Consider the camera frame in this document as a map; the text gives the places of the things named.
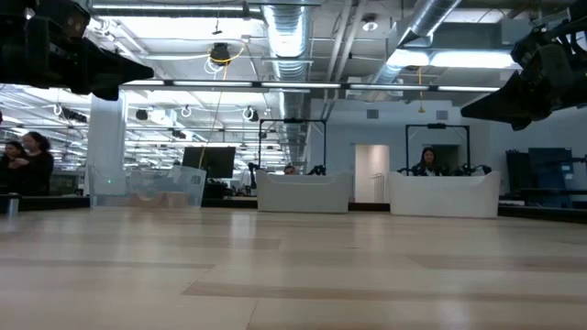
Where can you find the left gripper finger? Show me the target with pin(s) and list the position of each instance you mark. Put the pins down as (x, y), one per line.
(114, 78)
(114, 57)

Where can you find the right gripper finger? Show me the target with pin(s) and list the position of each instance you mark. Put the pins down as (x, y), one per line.
(509, 112)
(502, 94)

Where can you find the background black robot arm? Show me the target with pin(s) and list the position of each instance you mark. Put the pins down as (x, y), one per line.
(472, 170)
(252, 174)
(317, 170)
(405, 172)

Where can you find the white room pillar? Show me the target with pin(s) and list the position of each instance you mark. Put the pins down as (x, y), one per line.
(106, 142)

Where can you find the blue and black equipment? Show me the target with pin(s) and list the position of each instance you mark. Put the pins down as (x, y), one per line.
(548, 174)

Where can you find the person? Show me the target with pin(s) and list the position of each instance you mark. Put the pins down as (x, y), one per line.
(10, 165)
(39, 165)
(427, 162)
(289, 170)

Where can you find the white plastic bin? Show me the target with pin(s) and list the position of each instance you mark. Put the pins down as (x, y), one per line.
(442, 194)

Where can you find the clear plastic bin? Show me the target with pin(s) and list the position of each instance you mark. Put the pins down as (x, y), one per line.
(147, 181)

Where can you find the black computer monitor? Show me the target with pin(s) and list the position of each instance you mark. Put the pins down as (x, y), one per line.
(208, 161)

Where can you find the white doorway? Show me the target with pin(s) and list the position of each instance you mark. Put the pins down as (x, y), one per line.
(371, 174)

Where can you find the long ceiling light bar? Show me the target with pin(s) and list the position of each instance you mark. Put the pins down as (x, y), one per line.
(298, 85)

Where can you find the grey plastic bin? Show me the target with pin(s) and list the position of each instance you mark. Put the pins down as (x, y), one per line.
(302, 192)

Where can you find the black background rig frame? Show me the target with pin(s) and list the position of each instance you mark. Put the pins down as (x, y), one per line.
(293, 121)
(435, 126)

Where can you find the slanted silver air duct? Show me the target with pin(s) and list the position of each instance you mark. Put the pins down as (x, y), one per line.
(426, 18)

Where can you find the small grey metal post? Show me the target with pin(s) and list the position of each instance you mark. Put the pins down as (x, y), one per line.
(13, 206)

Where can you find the silver ribbed air duct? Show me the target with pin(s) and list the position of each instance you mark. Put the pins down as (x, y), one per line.
(286, 36)

